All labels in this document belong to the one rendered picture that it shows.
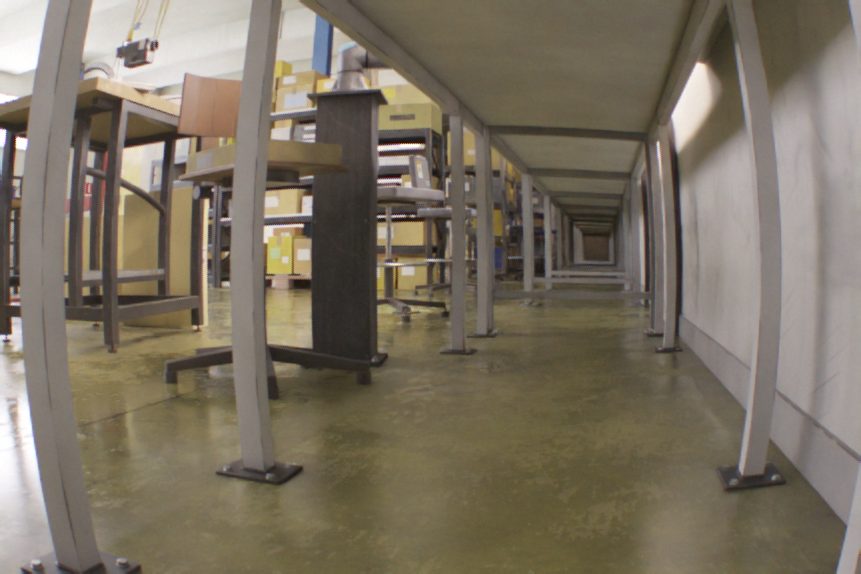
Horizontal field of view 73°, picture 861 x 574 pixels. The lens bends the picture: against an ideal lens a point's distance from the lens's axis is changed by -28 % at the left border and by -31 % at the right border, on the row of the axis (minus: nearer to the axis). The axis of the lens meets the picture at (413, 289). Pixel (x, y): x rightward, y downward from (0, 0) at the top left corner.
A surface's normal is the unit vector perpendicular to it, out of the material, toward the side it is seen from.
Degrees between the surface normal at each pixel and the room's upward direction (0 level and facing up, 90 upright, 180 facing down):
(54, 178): 90
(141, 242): 90
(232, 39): 90
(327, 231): 90
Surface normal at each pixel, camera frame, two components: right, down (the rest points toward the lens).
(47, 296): 0.97, 0.01
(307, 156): 0.80, 0.03
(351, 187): -0.07, 0.04
